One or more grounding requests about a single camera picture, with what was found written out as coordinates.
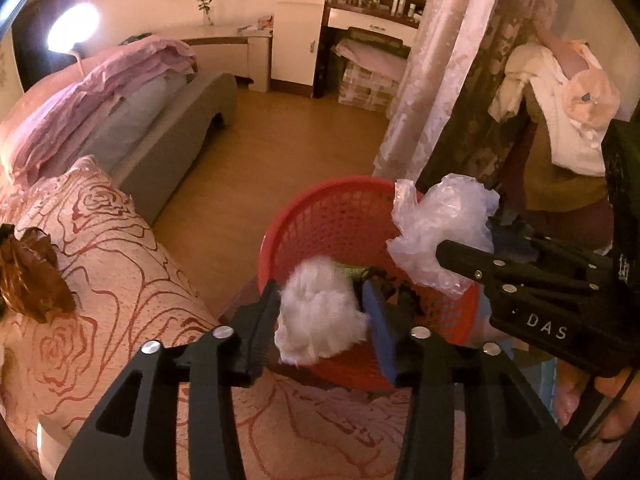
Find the round glowing floor lamp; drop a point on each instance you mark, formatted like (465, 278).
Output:
(72, 27)

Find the stack of storage boxes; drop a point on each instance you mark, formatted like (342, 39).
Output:
(365, 85)

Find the peach fluffy garment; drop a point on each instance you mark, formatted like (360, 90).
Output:
(597, 110)

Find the rose in glass vase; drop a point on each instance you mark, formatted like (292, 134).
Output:
(206, 17)

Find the grey upholstered bench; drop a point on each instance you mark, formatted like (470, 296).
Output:
(175, 150)

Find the pale folded cloth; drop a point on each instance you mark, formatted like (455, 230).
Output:
(370, 52)

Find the small pink object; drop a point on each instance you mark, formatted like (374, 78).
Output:
(265, 22)

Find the dark wrapper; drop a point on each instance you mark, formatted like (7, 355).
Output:
(405, 295)

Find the pink garment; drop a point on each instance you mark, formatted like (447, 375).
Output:
(570, 62)

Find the dark floral curtain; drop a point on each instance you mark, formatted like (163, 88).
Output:
(500, 85)

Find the white knit garment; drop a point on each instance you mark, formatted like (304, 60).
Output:
(575, 145)

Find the tall white cabinet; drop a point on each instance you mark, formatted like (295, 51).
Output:
(295, 35)

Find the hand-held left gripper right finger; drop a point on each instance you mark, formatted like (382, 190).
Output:
(377, 325)

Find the white desk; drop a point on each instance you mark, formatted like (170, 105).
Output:
(220, 40)

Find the green wrapper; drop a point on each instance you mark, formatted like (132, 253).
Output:
(350, 271)

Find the mustard garment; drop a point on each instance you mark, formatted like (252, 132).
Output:
(550, 180)

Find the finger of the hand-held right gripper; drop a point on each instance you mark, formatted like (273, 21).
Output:
(515, 242)
(500, 275)

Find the brown paper bag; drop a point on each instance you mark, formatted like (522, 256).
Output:
(35, 285)

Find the red plastic mesh basket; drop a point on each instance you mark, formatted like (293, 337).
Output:
(325, 220)

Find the cream garment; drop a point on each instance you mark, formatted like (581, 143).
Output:
(510, 95)

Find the clear plastic bag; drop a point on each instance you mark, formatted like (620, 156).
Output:
(440, 225)

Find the folded grey-blue blanket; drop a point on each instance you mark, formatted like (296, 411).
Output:
(125, 115)

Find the white lace curtain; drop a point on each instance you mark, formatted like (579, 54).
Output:
(440, 60)

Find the folded pink quilt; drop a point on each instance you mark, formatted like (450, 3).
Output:
(150, 57)

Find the white tissue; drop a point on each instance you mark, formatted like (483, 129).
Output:
(315, 310)

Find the wooden dressing table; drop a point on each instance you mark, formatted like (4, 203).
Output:
(370, 22)

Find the maroon garment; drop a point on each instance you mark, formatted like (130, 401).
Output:
(565, 225)

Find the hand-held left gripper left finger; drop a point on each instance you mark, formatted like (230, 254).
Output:
(260, 330)

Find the dark flat object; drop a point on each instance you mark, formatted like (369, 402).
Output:
(136, 39)

